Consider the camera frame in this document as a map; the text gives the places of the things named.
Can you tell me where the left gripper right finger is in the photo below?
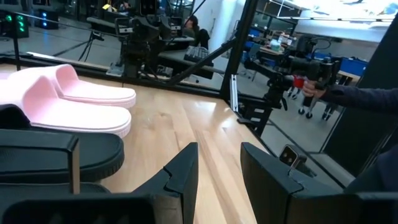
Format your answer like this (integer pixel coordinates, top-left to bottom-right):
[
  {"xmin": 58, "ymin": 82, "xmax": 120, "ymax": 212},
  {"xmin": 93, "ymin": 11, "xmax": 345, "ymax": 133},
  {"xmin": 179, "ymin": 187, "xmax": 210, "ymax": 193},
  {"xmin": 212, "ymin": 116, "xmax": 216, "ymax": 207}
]
[{"xmin": 240, "ymin": 142, "xmax": 358, "ymax": 224}]

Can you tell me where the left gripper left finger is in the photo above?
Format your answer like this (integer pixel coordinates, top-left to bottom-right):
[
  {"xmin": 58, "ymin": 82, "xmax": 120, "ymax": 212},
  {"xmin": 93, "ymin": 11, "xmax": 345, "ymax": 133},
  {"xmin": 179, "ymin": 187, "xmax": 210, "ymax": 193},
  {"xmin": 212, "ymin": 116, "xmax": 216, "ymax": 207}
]
[{"xmin": 132, "ymin": 142, "xmax": 200, "ymax": 224}]

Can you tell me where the pink slide sandal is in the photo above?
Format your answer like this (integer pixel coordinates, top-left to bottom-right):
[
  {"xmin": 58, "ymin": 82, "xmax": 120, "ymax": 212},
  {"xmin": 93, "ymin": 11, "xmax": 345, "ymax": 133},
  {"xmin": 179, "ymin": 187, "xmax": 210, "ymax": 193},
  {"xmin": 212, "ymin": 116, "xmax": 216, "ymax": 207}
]
[
  {"xmin": 7, "ymin": 63, "xmax": 137, "ymax": 109},
  {"xmin": 0, "ymin": 73, "xmax": 132, "ymax": 139}
]

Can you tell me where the person's forearm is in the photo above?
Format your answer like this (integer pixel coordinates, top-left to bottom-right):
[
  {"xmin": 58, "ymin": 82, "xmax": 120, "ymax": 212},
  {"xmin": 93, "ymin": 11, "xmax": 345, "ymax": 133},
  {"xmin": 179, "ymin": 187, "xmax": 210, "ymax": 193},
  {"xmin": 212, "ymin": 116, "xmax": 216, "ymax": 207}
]
[{"xmin": 320, "ymin": 83, "xmax": 398, "ymax": 115}]

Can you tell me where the person's hand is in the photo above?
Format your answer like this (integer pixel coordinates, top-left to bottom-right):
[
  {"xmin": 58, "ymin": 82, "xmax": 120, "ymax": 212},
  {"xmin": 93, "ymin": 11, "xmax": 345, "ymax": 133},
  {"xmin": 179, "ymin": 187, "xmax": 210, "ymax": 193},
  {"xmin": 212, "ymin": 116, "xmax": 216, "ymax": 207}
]
[{"xmin": 301, "ymin": 79, "xmax": 326, "ymax": 99}]

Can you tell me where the black keyboard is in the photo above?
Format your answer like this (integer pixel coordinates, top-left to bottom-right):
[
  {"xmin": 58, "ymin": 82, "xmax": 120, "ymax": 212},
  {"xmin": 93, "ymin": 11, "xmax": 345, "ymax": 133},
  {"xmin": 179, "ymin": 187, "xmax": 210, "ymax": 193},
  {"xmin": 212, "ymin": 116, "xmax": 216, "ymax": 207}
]
[{"xmin": 183, "ymin": 45, "xmax": 211, "ymax": 63}]

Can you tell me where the blue storage bin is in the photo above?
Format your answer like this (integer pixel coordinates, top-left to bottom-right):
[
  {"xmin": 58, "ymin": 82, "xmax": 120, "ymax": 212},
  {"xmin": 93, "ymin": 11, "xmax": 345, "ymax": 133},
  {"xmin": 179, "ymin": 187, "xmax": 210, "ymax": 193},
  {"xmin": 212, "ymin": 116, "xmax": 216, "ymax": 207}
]
[{"xmin": 339, "ymin": 57, "xmax": 370, "ymax": 78}]

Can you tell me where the black robot workstation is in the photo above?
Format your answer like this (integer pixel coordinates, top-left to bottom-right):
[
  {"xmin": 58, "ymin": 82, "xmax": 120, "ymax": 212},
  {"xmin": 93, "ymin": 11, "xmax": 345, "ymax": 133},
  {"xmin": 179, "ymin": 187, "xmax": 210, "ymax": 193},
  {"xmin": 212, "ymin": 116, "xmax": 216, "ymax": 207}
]
[{"xmin": 105, "ymin": 12, "xmax": 215, "ymax": 82}]

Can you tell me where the person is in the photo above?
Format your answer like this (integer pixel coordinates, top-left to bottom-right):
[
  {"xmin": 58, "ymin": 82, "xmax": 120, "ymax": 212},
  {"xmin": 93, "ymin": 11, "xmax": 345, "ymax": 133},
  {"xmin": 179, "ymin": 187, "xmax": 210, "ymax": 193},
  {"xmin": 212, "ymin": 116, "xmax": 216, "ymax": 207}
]
[{"xmin": 182, "ymin": 14, "xmax": 211, "ymax": 50}]

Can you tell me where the white column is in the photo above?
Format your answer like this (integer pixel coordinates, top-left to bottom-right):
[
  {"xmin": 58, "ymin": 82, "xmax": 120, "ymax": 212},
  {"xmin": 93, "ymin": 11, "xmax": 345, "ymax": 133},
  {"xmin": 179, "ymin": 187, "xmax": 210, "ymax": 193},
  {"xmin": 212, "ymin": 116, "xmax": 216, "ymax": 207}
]
[{"xmin": 193, "ymin": 0, "xmax": 247, "ymax": 53}]

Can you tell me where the black tripod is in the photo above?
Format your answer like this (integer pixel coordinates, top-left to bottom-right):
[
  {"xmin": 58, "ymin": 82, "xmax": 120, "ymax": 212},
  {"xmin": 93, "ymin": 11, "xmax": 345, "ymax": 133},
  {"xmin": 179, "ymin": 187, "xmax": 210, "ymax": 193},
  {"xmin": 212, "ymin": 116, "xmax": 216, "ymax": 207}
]
[{"xmin": 76, "ymin": 30, "xmax": 106, "ymax": 62}]

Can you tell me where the black box with blue lights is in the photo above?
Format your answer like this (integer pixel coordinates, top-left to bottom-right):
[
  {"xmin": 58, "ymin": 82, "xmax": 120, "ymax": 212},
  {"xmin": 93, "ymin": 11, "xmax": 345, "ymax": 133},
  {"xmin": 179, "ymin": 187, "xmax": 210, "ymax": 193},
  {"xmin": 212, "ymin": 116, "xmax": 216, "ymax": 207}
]
[{"xmin": 33, "ymin": 7, "xmax": 60, "ymax": 30}]

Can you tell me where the black box with green lights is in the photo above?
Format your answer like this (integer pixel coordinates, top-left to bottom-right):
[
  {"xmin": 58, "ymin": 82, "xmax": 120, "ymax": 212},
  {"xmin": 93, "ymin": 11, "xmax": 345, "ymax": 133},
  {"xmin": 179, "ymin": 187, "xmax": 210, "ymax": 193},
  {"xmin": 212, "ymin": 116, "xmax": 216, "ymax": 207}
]
[{"xmin": 0, "ymin": 11, "xmax": 30, "ymax": 40}]

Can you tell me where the small grey camera module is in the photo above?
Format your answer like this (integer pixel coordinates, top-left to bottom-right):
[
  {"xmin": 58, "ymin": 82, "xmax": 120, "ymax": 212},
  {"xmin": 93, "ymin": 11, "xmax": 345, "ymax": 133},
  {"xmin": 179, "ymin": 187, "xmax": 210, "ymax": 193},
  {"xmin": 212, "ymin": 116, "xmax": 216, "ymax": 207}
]
[{"xmin": 278, "ymin": 144, "xmax": 317, "ymax": 179}]

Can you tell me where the silver corner bracket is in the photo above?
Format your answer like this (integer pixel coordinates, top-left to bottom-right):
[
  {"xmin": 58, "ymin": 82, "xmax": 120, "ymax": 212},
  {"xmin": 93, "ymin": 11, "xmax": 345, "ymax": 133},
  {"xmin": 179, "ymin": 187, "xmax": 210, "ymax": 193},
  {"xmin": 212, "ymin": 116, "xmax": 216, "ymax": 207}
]
[{"xmin": 229, "ymin": 73, "xmax": 240, "ymax": 113}]

